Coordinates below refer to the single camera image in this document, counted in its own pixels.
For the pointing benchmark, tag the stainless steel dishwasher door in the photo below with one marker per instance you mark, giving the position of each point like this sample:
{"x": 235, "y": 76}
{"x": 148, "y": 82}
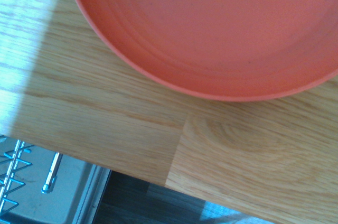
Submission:
{"x": 74, "y": 184}

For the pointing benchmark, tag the orange-red round plate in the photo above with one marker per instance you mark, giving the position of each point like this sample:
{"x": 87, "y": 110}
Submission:
{"x": 216, "y": 28}

